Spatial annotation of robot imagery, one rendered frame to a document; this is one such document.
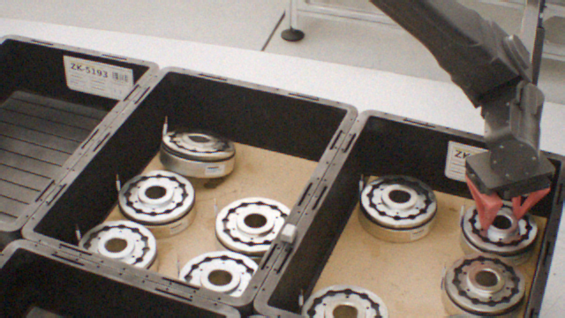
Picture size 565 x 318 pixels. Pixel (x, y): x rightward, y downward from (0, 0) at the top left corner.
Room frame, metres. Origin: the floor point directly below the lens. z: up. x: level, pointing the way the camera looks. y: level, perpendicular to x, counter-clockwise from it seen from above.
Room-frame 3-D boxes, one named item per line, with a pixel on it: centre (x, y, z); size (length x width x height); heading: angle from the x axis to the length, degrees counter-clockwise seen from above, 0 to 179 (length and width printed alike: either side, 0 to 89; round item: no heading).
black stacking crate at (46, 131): (1.01, 0.39, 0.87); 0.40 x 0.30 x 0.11; 159
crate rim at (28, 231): (0.90, 0.10, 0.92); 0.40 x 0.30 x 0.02; 159
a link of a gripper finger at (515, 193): (0.88, -0.29, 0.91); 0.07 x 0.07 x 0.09; 20
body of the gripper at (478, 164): (0.87, -0.28, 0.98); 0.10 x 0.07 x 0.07; 110
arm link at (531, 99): (0.86, -0.28, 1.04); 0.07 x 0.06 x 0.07; 165
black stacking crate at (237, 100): (0.90, 0.10, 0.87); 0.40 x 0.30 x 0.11; 159
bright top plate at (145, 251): (0.82, 0.21, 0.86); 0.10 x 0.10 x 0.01
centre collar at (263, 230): (0.87, 0.03, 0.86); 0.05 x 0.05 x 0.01
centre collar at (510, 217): (0.87, -0.28, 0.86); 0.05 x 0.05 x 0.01
